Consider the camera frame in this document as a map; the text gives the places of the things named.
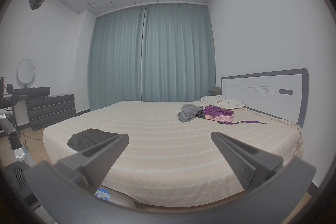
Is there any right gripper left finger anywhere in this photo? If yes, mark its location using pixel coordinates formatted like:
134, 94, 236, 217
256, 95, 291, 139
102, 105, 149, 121
54, 133, 130, 194

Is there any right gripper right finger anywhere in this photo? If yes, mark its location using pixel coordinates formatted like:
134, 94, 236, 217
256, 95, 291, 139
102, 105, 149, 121
211, 132, 284, 189

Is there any black T-shirt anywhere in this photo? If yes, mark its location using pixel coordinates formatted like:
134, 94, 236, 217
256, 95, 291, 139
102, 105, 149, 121
67, 128, 128, 152

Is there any bed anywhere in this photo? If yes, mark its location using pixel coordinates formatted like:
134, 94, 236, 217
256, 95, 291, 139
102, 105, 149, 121
43, 68, 309, 209

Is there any pink garment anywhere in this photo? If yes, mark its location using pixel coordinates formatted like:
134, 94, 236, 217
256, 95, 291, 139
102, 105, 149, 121
206, 114, 234, 124

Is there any purple garment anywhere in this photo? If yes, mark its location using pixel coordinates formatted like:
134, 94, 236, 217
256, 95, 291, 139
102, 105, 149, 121
203, 105, 268, 125

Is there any white printed pillow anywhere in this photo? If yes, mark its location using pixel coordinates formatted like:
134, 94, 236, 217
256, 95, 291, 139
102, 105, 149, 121
199, 96, 246, 110

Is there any grey garment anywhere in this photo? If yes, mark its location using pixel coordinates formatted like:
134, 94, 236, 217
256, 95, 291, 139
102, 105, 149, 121
178, 104, 204, 124

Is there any black chest of drawers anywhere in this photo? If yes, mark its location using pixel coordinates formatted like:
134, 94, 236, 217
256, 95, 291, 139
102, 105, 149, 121
25, 94, 76, 131

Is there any black dressing table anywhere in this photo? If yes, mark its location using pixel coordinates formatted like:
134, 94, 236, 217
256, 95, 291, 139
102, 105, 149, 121
12, 87, 50, 134

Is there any blue-green curtain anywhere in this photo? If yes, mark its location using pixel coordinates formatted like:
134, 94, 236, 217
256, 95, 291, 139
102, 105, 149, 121
88, 6, 146, 110
142, 4, 216, 103

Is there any round mirror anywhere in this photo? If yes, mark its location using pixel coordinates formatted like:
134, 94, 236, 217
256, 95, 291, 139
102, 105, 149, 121
16, 59, 35, 87

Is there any black cable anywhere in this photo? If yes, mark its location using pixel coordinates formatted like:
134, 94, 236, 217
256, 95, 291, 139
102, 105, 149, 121
20, 130, 44, 141

